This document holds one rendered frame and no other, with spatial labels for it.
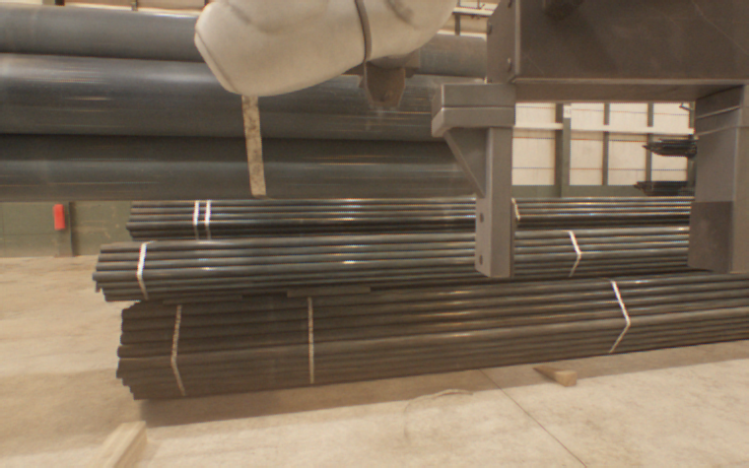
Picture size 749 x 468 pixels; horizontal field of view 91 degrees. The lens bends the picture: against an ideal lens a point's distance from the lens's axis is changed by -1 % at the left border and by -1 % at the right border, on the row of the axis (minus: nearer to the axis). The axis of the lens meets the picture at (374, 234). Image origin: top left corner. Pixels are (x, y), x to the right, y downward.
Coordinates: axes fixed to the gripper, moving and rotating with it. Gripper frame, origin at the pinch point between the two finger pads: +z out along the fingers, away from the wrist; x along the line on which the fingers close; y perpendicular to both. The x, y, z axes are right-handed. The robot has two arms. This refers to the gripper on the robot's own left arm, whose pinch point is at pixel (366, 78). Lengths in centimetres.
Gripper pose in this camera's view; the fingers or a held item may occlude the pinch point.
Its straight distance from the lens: 77.8
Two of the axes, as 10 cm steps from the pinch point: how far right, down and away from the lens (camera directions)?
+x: -9.8, 0.3, -1.9
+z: -1.9, -0.7, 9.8
